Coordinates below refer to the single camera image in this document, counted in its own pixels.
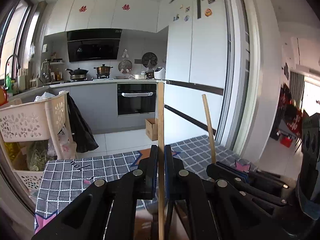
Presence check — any long bamboo chopstick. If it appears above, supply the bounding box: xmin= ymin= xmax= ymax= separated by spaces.
xmin=157 ymin=82 xmax=165 ymax=240

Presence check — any black kitchen faucet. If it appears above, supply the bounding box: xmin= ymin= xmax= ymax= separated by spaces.
xmin=4 ymin=54 xmax=21 ymax=79

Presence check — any beige plastic utensil holder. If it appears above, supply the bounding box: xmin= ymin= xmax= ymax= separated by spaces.
xmin=133 ymin=203 xmax=189 ymax=239

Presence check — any grey checked tablecloth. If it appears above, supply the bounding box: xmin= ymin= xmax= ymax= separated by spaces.
xmin=34 ymin=134 xmax=258 ymax=234

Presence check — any red toolbox on floor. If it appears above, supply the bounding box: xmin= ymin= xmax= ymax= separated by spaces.
xmin=280 ymin=135 xmax=293 ymax=148

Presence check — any black bag on cart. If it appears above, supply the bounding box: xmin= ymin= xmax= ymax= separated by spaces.
xmin=67 ymin=93 xmax=99 ymax=153

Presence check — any cardboard box on floor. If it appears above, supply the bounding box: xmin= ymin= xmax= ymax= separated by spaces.
xmin=145 ymin=118 xmax=158 ymax=141

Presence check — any black built-in oven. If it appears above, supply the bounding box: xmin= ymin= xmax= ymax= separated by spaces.
xmin=117 ymin=83 xmax=157 ymax=115

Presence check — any beige perforated storage cart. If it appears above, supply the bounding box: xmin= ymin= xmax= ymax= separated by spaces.
xmin=1 ymin=91 xmax=76 ymax=191

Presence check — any copper pot on stove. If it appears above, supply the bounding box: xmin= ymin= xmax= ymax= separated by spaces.
xmin=94 ymin=64 xmax=113 ymax=79

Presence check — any black wok on stove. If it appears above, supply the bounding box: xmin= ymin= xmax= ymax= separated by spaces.
xmin=65 ymin=68 xmax=88 ymax=81

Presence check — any black range hood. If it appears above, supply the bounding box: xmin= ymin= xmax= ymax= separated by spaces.
xmin=67 ymin=28 xmax=123 ymax=62

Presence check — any white refrigerator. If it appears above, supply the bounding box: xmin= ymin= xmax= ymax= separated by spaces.
xmin=164 ymin=0 xmax=228 ymax=144

